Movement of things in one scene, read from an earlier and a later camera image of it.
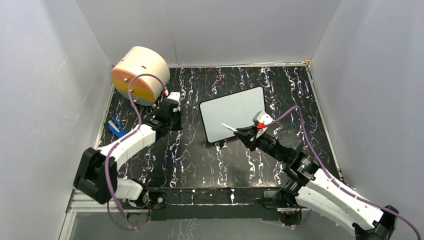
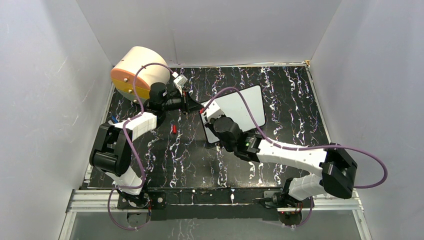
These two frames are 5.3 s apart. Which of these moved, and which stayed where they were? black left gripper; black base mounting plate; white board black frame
Moved: black left gripper
Stayed: black base mounting plate; white board black frame
